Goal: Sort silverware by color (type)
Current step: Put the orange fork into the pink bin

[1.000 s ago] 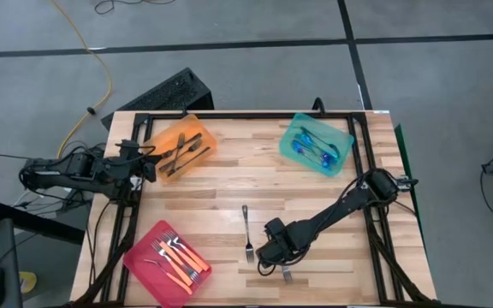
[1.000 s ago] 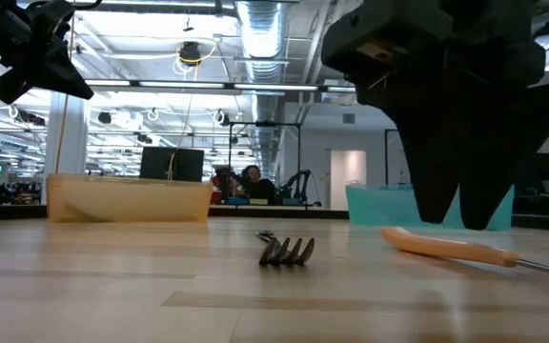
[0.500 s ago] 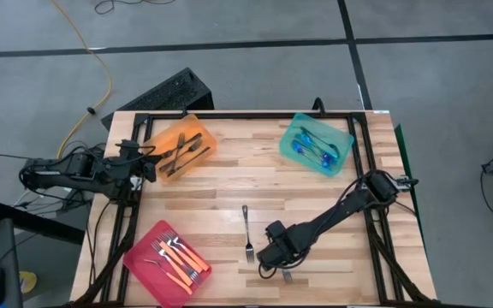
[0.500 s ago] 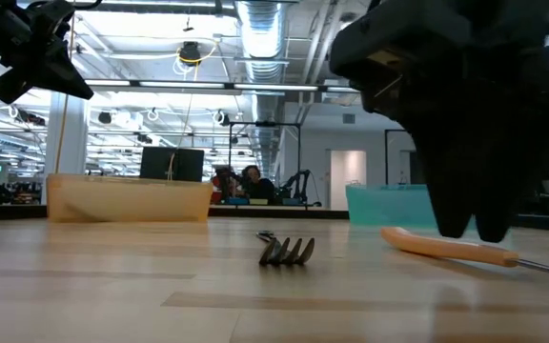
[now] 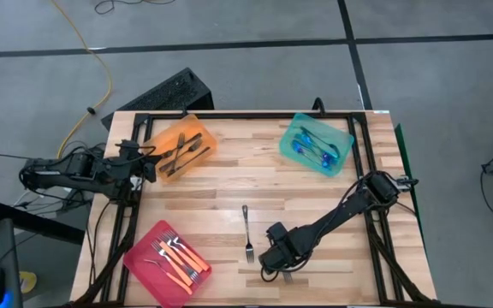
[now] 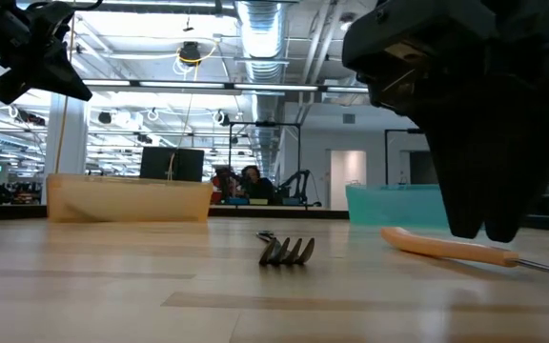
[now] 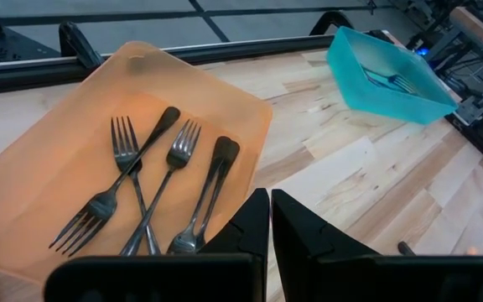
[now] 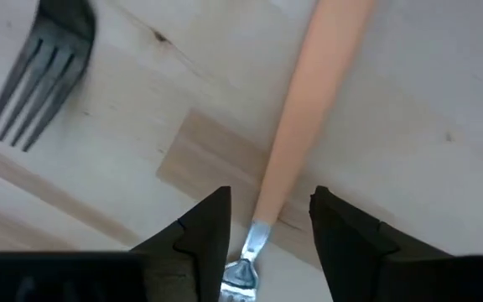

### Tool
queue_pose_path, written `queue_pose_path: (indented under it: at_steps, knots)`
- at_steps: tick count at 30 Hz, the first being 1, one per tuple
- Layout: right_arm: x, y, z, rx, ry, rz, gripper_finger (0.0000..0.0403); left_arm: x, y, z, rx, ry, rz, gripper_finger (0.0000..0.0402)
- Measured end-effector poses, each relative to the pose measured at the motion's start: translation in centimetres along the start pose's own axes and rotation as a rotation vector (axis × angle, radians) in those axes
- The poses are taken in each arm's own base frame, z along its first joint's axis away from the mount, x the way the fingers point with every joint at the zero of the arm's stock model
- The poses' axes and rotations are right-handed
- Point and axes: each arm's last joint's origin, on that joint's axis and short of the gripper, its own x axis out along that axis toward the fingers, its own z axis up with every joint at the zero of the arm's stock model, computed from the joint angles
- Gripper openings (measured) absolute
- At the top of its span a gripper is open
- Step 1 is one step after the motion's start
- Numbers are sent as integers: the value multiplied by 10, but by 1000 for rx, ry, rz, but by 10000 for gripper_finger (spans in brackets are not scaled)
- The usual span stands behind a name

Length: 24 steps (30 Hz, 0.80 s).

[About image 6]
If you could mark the black monitor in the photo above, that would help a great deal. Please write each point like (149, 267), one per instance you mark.
(189, 165)
(157, 164)

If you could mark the white door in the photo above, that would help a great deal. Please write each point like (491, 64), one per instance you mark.
(348, 181)

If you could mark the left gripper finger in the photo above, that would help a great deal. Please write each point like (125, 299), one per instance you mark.
(41, 71)

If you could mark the black metal frame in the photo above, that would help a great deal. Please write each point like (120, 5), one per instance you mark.
(265, 124)
(398, 130)

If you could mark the black metal fork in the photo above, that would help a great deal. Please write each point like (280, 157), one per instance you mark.
(284, 252)

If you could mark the orange plastic bin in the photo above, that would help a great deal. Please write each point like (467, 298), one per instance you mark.
(127, 197)

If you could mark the white pillar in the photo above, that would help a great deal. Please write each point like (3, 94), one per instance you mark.
(72, 143)

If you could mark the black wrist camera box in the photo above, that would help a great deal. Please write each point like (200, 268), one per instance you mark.
(389, 57)

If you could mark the long ceiling light bar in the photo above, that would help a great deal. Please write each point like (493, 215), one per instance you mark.
(274, 87)

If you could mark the black table frame rail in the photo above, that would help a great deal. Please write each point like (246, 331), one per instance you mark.
(279, 213)

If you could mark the silver ventilation duct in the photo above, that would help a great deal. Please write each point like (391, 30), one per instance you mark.
(260, 47)

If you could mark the teal plastic bin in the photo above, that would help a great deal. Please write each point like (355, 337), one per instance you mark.
(389, 205)

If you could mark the black ceiling device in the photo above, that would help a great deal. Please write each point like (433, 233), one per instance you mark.
(189, 53)

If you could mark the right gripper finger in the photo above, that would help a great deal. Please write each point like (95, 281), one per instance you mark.
(465, 190)
(517, 200)

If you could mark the person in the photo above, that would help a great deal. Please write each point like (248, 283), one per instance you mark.
(255, 186)

